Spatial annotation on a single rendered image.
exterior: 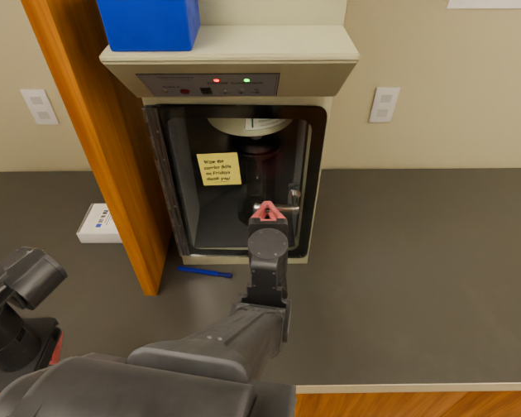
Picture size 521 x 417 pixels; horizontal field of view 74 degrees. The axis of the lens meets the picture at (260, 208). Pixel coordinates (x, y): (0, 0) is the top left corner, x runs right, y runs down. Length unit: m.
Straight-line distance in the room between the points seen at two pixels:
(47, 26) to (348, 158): 0.96
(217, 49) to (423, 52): 0.76
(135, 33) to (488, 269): 0.95
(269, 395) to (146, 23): 0.41
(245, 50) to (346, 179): 0.78
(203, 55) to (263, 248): 0.26
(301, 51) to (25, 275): 0.45
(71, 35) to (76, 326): 0.61
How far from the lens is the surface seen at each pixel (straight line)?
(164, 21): 0.47
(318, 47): 0.49
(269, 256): 0.47
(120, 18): 0.48
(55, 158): 1.39
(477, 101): 1.29
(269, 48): 0.48
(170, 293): 0.89
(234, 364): 0.18
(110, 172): 0.63
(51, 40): 0.55
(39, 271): 0.55
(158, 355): 0.19
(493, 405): 1.16
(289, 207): 0.67
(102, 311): 0.91
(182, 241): 0.84
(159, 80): 0.53
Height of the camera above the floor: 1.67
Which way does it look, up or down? 44 degrees down
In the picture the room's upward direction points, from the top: straight up
